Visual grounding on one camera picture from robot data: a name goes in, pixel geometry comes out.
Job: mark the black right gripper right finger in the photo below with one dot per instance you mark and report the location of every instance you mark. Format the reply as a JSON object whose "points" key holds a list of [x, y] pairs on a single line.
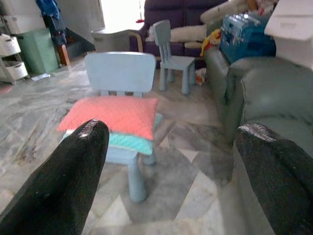
{"points": [[281, 186]]}

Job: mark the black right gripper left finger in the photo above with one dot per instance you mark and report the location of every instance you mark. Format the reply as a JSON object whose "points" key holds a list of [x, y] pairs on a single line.
{"points": [[63, 176]]}

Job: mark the pink dotted pillow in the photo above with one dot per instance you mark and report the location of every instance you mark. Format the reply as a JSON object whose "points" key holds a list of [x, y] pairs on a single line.
{"points": [[115, 115]]}

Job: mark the teal dotted pillow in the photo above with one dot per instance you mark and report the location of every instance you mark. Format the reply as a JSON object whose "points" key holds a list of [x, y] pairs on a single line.
{"points": [[129, 144]]}

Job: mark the grey-green leather sofa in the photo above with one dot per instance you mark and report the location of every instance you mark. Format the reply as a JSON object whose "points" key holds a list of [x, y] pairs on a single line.
{"points": [[269, 98], [215, 73]]}

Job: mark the dark purple sofa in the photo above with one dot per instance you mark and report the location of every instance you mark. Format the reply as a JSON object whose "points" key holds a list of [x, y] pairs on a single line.
{"points": [[176, 12]]}

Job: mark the white paper sheet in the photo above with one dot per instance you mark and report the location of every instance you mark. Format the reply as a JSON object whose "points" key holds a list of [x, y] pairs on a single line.
{"points": [[40, 77]]}

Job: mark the white storage basket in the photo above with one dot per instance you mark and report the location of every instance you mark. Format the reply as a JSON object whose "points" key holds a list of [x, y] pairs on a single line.
{"points": [[8, 45], [17, 70]]}

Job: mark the light blue child chair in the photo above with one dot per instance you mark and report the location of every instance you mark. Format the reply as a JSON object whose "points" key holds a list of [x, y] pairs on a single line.
{"points": [[119, 71], [176, 63]]}

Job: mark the brown wooden board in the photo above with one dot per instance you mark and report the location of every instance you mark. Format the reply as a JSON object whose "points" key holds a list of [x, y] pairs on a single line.
{"points": [[64, 55]]}

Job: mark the green cabinet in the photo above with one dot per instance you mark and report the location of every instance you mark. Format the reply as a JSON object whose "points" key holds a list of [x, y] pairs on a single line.
{"points": [[36, 51]]}

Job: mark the red and white packet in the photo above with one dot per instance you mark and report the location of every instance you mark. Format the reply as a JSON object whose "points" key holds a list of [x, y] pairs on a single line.
{"points": [[201, 77]]}

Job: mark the blue suitcase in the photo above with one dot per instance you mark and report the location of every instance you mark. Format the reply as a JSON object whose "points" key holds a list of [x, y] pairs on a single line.
{"points": [[244, 41]]}

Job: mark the blue hanging clothes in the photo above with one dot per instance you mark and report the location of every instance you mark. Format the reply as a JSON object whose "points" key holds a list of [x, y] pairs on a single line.
{"points": [[51, 14]]}

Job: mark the yellow and red clothes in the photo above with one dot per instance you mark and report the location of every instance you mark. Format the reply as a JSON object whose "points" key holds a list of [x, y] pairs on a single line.
{"points": [[210, 40]]}

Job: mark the flat white cushion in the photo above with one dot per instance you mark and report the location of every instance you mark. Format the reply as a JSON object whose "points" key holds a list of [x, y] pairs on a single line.
{"points": [[194, 44]]}

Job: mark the long white cushion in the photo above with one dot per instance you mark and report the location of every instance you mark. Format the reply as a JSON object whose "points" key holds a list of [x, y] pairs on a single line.
{"points": [[188, 33]]}

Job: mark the pile of mixed clothes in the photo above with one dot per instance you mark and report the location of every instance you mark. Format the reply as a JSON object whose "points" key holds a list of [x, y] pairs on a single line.
{"points": [[262, 7]]}

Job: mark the large white cushion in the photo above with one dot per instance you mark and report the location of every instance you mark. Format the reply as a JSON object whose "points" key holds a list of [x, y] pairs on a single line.
{"points": [[220, 12]]}

